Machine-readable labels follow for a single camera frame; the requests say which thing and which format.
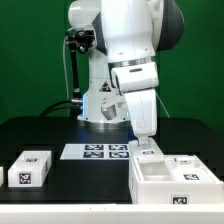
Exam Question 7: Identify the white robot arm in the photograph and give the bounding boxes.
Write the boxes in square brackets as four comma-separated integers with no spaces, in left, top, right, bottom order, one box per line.
[68,0,184,148]

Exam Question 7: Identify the black cable bundle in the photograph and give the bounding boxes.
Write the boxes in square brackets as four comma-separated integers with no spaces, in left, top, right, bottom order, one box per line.
[38,99,83,118]

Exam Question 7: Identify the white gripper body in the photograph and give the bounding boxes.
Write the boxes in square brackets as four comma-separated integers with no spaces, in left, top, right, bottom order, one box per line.
[124,89,157,138]

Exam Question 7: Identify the white cabinet body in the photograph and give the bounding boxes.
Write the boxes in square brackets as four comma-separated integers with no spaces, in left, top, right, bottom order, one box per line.
[129,158,224,205]

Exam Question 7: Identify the white L-shaped corner fence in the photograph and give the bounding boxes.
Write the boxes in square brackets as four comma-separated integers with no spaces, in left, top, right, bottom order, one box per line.
[0,179,224,224]

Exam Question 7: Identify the white block at left edge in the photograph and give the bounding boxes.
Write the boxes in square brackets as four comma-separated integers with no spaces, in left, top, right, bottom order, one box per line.
[0,167,4,187]

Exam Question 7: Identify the white box with marker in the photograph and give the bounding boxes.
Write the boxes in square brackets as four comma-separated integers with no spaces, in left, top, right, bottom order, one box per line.
[8,151,52,187]

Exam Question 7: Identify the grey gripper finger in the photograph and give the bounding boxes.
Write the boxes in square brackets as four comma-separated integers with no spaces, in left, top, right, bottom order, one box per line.
[137,135,150,149]

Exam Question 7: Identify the white door panel with marker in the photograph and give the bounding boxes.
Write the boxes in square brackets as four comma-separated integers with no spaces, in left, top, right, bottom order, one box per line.
[165,155,219,183]

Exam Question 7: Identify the white base marker plate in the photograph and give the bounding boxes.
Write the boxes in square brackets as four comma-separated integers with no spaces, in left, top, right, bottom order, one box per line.
[60,144,130,160]

